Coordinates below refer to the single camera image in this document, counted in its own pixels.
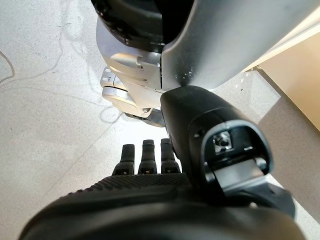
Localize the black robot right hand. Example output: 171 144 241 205
18 84 305 240

